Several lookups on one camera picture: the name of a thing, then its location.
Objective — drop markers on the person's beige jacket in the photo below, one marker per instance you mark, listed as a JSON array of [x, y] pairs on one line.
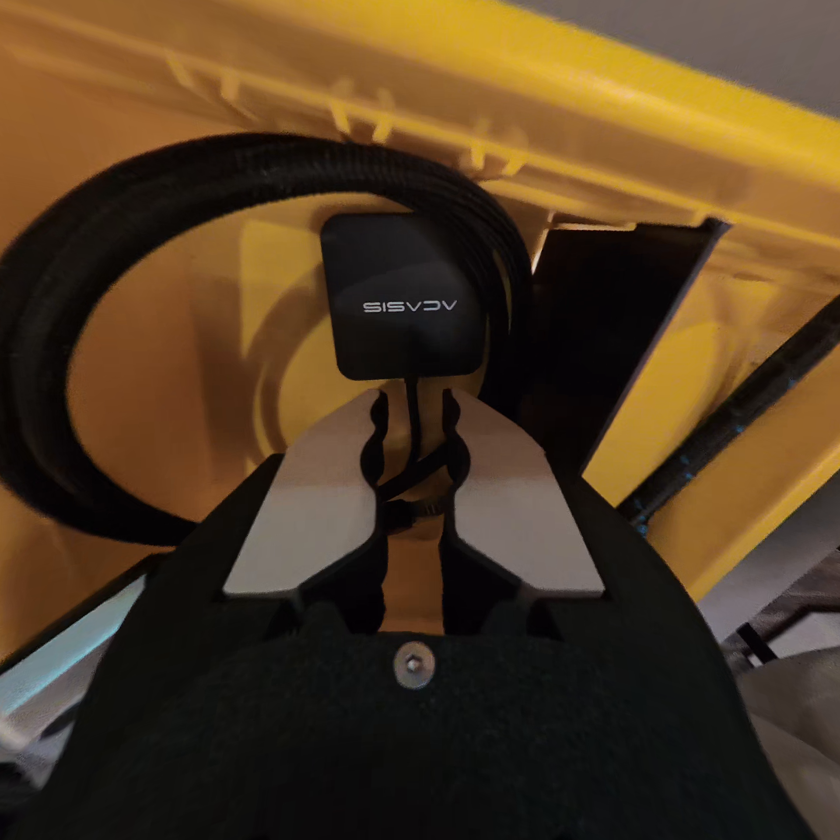
[[794, 735]]

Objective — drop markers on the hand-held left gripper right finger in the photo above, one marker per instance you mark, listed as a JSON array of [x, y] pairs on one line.
[[525, 518]]

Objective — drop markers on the black HDMI hub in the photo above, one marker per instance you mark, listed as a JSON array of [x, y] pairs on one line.
[[400, 295]]

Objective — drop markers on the black bin divider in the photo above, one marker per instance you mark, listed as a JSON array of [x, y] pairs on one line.
[[590, 341]]

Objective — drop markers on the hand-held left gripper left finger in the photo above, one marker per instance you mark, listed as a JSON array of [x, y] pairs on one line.
[[308, 518]]

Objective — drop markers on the yellow storage bin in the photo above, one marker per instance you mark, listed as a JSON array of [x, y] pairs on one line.
[[164, 367]]

